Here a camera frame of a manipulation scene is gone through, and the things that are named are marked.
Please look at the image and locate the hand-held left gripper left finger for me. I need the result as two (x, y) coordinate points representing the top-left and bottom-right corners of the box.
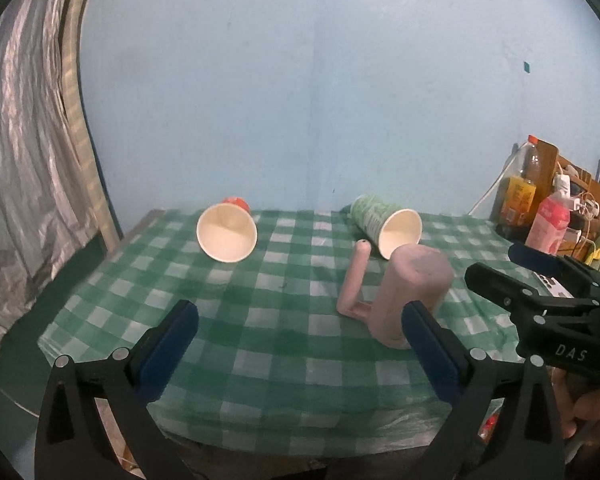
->
(35, 299), (201, 480)

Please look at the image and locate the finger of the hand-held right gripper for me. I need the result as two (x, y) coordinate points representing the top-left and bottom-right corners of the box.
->
(464, 262), (600, 322)
(508, 242), (600, 292)

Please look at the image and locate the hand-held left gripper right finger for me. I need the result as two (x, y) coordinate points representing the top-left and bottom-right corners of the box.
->
(401, 300), (567, 480)

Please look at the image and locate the pink mug with handle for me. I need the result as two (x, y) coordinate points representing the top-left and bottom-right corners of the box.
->
(337, 240), (455, 350)

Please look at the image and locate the green paper cup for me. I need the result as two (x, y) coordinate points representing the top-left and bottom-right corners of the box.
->
(349, 194), (423, 260)

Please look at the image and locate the red paper cup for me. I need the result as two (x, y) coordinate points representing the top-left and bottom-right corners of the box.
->
(196, 197), (258, 263)

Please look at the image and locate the person's right hand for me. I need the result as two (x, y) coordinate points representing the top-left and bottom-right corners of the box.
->
(550, 366), (600, 463)

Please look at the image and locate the pink plastic bottle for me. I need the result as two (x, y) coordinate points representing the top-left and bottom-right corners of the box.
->
(525, 174), (572, 256)

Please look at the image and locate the white charger plug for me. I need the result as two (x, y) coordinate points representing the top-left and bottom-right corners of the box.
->
(569, 196), (600, 217)

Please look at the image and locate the orange-capped oil bottle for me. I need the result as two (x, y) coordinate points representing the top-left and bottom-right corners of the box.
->
(499, 134), (541, 229)

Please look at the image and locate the wooden rack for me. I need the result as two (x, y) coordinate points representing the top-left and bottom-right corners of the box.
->
(534, 139), (600, 223)

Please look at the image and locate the green checkered tablecloth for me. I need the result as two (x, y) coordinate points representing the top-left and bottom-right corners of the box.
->
(37, 207), (531, 461)

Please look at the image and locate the silver foil curtain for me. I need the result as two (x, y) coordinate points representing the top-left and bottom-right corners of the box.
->
(0, 0), (112, 396)

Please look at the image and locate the white cable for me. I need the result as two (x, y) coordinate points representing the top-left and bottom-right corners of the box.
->
(467, 157), (514, 217)

